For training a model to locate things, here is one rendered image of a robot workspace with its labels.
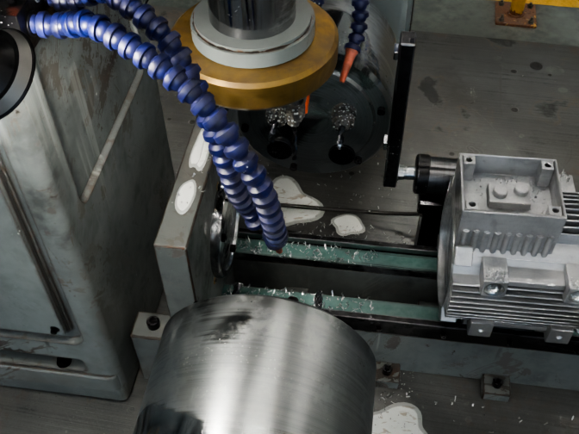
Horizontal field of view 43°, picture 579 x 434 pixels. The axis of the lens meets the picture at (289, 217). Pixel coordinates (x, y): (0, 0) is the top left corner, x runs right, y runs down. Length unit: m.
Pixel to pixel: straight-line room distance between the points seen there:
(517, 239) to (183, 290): 0.41
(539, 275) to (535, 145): 0.61
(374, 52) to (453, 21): 2.18
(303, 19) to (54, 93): 0.26
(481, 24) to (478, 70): 1.63
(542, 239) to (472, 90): 0.74
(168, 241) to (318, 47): 0.27
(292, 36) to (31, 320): 0.49
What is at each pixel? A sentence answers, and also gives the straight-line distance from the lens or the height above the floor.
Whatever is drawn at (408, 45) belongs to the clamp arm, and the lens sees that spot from 0.93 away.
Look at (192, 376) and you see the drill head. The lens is 0.73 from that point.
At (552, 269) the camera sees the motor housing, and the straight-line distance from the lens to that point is 0.96.
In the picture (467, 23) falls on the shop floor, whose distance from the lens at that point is 3.29.
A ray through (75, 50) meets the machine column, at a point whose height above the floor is 1.32.
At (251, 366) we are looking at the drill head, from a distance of 0.71.
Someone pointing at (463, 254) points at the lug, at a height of 1.09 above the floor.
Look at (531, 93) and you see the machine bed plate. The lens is 1.64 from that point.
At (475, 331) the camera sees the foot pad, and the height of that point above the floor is 0.97.
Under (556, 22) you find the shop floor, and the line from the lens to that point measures 3.40.
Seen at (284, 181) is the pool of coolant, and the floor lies 0.80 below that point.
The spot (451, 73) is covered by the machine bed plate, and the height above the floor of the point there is 0.80.
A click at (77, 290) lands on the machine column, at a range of 0.90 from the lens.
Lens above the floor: 1.78
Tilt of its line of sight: 48 degrees down
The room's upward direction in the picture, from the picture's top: 1 degrees counter-clockwise
